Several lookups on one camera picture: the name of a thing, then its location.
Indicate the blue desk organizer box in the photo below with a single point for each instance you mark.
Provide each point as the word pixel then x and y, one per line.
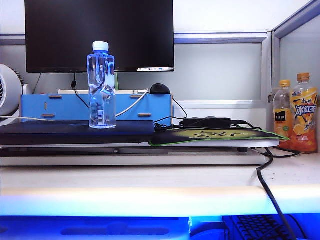
pixel 67 107

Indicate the black laptop power adapter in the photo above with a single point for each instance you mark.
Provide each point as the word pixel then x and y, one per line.
pixel 207 123

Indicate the black green-edged snake-logo mouse pad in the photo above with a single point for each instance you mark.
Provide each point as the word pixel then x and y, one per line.
pixel 250 136

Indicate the large iced tea bottle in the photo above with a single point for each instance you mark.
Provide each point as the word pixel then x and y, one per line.
pixel 302 135

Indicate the small orange juice bottle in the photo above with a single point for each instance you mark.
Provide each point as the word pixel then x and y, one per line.
pixel 281 125

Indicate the black keyboard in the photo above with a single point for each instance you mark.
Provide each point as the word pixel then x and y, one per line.
pixel 255 227

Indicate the black computer mouse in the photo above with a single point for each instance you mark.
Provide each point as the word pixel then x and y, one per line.
pixel 160 89

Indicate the black computer monitor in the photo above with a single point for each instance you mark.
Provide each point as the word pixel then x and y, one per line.
pixel 100 32

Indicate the white desk fan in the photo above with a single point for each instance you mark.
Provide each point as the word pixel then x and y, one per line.
pixel 10 92

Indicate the dark closed laptop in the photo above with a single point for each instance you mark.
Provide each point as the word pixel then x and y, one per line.
pixel 62 132

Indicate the white desk riser stand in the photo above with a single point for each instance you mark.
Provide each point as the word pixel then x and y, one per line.
pixel 125 160

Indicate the clear mineral water bottle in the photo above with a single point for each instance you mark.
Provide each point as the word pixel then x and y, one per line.
pixel 101 107

